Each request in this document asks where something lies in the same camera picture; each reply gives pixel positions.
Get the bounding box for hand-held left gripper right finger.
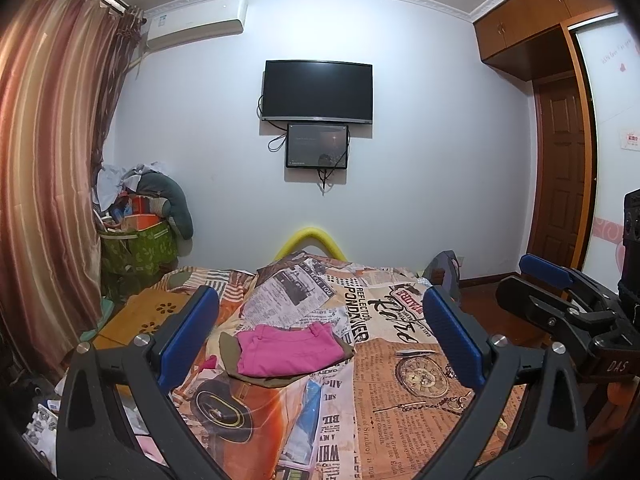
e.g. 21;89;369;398
422;285;589;480

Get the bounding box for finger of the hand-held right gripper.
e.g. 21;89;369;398
495;274;608;366
518;253;623;311

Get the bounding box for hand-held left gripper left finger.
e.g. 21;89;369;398
56;285;221;480

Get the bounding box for pink pants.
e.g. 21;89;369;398
236;322;347;378

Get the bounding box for olive green pants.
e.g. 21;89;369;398
218;330;356;388

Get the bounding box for wooden lap table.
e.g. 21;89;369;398
92;287;201;351

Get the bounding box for printed newspaper-pattern blanket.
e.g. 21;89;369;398
92;252;531;480

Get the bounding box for green patterned storage bag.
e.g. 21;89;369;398
97;220;180;281

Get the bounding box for brown wooden door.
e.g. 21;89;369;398
532;72;598;273

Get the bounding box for orange box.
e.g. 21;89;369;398
122;195;163;232

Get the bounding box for grey plush pillow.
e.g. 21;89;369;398
135;172;195;240

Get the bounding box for white sliding wardrobe door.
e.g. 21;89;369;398
572;10;640;296

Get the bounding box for yellow foam tube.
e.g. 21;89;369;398
274;226;351;263

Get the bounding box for pale crumpled cloth pile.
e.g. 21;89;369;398
96;161;171;211

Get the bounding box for striped brown curtain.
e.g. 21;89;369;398
0;0;146;381

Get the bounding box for wooden overhead cabinet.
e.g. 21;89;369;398
472;0;631;81

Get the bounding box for white air conditioner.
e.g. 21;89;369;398
145;0;249;52

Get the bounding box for black monitor cable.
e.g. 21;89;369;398
317;155;337;192

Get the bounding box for small black wall monitor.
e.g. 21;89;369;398
285;122;350;169

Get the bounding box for black wall television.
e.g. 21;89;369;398
262;60;374;125

